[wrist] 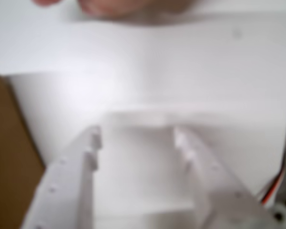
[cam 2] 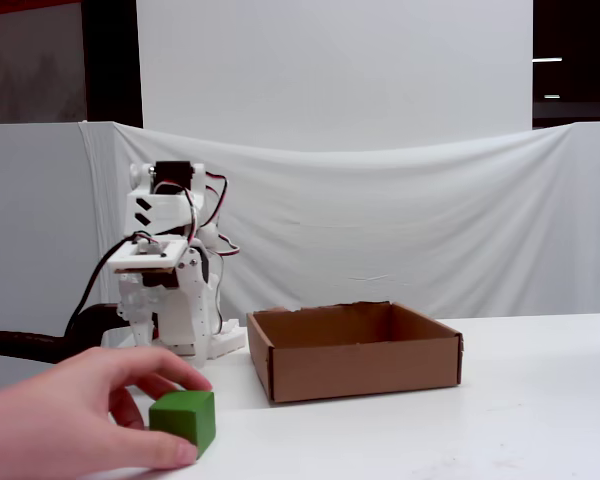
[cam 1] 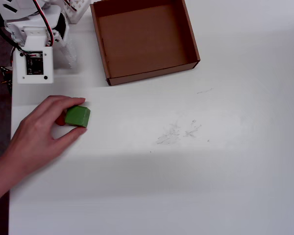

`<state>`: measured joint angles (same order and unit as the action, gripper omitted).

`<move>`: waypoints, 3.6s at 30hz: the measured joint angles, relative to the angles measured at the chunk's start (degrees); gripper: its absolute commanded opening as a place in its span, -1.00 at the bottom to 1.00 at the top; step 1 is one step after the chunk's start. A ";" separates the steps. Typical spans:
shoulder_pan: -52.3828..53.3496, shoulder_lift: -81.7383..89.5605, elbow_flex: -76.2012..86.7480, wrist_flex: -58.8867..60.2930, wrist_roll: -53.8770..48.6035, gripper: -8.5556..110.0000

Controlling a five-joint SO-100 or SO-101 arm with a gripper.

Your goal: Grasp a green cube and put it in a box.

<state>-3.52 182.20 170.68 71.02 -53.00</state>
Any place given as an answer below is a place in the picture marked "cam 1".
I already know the bare human hand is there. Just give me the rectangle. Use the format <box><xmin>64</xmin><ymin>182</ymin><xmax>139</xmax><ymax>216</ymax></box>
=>
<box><xmin>8</xmin><ymin>95</ymin><xmax>88</xmax><ymax>173</ymax></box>

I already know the brown cardboard box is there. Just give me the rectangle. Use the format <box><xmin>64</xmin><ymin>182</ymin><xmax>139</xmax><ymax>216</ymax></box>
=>
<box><xmin>90</xmin><ymin>0</ymin><xmax>201</xmax><ymax>86</ymax></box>

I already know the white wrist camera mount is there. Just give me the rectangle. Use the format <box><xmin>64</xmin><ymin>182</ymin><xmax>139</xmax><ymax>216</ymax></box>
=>
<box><xmin>15</xmin><ymin>26</ymin><xmax>54</xmax><ymax>85</ymax></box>

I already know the red white black arm cable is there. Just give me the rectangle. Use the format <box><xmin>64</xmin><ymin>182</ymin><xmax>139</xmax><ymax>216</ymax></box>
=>
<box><xmin>32</xmin><ymin>0</ymin><xmax>56</xmax><ymax>47</ymax></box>

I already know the green cube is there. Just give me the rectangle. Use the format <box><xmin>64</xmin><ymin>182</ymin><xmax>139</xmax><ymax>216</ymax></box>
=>
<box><xmin>64</xmin><ymin>105</ymin><xmax>91</xmax><ymax>128</ymax></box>

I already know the black camera cable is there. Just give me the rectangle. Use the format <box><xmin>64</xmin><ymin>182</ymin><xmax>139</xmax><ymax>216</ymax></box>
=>
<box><xmin>0</xmin><ymin>25</ymin><xmax>30</xmax><ymax>54</ymax></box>

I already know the small red object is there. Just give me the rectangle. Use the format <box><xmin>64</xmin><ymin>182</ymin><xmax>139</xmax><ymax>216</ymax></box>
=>
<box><xmin>55</xmin><ymin>111</ymin><xmax>67</xmax><ymax>127</ymax></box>

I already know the small black orange connector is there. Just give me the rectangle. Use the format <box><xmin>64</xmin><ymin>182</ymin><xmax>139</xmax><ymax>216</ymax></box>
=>
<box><xmin>0</xmin><ymin>65</ymin><xmax>13</xmax><ymax>89</ymax></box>

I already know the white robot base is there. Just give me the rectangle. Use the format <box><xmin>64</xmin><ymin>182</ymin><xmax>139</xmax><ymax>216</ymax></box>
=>
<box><xmin>63</xmin><ymin>0</ymin><xmax>93</xmax><ymax>24</ymax></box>

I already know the bare human forearm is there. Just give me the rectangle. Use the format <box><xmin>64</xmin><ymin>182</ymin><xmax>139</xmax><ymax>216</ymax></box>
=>
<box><xmin>0</xmin><ymin>149</ymin><xmax>32</xmax><ymax>207</ymax></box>

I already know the red white black base cable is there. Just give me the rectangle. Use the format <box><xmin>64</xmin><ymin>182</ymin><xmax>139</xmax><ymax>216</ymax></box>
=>
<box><xmin>10</xmin><ymin>46</ymin><xmax>17</xmax><ymax>68</ymax></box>

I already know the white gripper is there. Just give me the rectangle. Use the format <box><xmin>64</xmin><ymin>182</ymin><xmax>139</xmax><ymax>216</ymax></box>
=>
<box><xmin>4</xmin><ymin>5</ymin><xmax>77</xmax><ymax>70</ymax></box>

